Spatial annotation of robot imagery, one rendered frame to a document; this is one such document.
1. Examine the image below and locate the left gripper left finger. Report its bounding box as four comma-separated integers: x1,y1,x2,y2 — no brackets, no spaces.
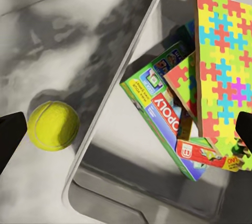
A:
0,111,27,174

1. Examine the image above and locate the jigsaw puzzle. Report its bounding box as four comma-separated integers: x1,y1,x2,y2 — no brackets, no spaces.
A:
193,0,252,138
164,51,252,171

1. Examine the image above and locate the tennis ball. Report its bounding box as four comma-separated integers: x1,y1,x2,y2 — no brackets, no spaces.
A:
27,101,80,151

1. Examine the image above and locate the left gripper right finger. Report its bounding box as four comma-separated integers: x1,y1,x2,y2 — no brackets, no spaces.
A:
235,111,252,153

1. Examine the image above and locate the toy box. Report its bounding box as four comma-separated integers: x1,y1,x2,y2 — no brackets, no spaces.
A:
61,0,252,224

